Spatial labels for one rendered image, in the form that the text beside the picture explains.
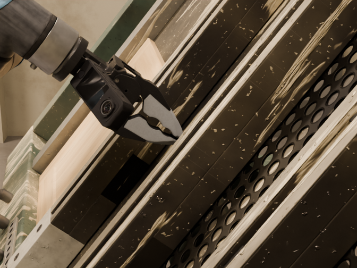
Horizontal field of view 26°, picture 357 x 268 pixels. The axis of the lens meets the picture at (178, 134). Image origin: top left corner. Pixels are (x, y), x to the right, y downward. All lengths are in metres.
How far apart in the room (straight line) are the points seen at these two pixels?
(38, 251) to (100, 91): 0.35
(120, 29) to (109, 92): 0.93
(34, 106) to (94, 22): 0.63
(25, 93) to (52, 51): 3.57
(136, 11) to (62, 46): 0.90
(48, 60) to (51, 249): 0.35
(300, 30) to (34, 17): 0.37
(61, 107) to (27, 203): 0.45
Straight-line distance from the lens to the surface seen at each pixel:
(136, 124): 1.13
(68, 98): 2.02
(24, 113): 4.69
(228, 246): 0.72
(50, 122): 2.04
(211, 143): 0.93
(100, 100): 1.06
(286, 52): 0.92
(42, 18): 1.09
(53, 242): 1.29
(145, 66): 1.58
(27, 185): 1.72
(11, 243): 1.51
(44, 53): 1.09
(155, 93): 1.12
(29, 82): 4.63
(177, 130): 1.14
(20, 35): 1.08
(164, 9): 1.73
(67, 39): 1.09
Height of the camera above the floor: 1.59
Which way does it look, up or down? 20 degrees down
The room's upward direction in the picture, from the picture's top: straight up
